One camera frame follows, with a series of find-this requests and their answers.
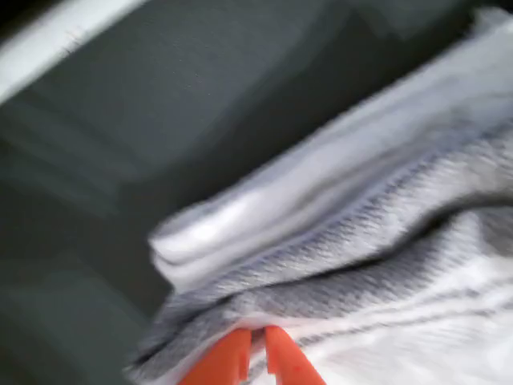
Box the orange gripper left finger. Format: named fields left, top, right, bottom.
left=176, top=328, right=253, bottom=385

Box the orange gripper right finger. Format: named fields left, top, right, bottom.
left=264, top=325, right=328, bottom=385

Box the white striped towel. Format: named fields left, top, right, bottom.
left=122, top=6, right=513, bottom=385

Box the dark grey desk mat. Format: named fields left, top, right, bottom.
left=0, top=0, right=488, bottom=385

